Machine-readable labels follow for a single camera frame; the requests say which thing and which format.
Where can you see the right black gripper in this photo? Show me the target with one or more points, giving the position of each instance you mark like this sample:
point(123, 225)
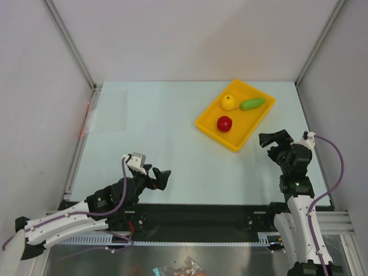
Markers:
point(279, 150)

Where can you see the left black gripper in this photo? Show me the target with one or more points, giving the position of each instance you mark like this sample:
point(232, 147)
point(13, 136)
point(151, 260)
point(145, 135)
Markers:
point(161, 178)

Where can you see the green toy cucumber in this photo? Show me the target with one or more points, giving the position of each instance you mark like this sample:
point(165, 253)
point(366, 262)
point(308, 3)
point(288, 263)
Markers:
point(251, 104)

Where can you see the red toy tomato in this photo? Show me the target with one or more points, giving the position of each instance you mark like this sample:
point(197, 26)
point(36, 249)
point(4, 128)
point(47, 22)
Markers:
point(224, 124)

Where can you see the yellow toy orange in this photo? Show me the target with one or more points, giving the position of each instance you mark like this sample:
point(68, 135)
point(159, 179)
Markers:
point(228, 102)

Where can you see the clear zip top bag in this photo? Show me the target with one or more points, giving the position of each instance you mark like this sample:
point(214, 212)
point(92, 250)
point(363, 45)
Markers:
point(110, 115)

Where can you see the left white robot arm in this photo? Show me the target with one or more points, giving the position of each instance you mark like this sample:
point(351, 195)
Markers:
point(98, 212)

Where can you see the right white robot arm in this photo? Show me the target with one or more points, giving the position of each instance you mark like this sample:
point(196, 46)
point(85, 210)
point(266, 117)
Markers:
point(295, 219)

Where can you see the plastic bag of snacks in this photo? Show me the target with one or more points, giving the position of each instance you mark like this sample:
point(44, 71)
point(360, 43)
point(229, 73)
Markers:
point(189, 267)

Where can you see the yellow plastic tray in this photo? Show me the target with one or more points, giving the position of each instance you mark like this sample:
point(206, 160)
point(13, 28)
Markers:
point(244, 122)

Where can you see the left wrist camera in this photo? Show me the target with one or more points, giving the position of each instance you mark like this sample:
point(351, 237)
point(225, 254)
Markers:
point(136, 162)

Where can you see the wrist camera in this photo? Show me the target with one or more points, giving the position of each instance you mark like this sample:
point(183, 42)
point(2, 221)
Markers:
point(136, 162)
point(307, 140)

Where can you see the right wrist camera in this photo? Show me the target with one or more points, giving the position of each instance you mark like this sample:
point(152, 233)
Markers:
point(307, 140)

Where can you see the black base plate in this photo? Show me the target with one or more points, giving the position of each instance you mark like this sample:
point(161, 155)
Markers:
point(199, 223)

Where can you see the aluminium front rail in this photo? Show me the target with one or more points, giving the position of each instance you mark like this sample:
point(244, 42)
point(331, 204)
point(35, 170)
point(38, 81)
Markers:
point(335, 223)

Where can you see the left aluminium frame post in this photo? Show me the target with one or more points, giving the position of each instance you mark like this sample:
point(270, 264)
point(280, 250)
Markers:
point(61, 28)

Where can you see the aluminium frame post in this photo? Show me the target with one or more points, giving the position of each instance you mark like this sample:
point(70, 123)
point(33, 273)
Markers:
point(61, 28)
point(331, 21)

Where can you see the right aluminium frame post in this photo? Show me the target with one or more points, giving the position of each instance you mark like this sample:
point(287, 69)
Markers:
point(331, 21)

